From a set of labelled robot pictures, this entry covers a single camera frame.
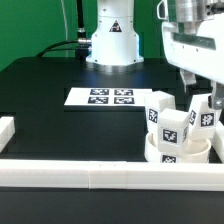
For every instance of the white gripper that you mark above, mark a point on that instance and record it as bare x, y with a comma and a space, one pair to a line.
202, 54

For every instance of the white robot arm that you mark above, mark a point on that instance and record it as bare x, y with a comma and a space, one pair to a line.
115, 44

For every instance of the white paper marker sheet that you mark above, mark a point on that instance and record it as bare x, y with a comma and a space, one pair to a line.
106, 97

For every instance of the white U-shaped fence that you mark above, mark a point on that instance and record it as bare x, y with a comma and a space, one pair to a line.
110, 175

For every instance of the black cable upright connector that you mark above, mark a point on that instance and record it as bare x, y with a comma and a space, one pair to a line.
81, 33

